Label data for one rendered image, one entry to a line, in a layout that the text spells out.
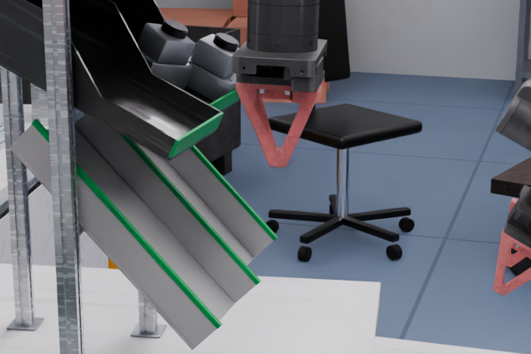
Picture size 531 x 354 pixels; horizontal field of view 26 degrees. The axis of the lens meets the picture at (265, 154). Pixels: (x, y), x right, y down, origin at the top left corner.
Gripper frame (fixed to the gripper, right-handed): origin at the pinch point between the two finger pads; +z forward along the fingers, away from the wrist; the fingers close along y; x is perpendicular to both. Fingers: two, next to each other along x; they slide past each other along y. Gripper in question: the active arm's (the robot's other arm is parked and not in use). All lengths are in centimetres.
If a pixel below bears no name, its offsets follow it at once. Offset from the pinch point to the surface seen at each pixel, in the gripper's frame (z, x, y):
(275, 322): 38, -6, -53
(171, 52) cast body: -1.9, -16.8, -33.9
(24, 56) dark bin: -3.7, -28.0, -17.7
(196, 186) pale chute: 16.6, -15.7, -43.8
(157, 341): 38, -21, -44
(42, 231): 56, -66, -130
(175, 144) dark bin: 3.7, -12.0, -15.0
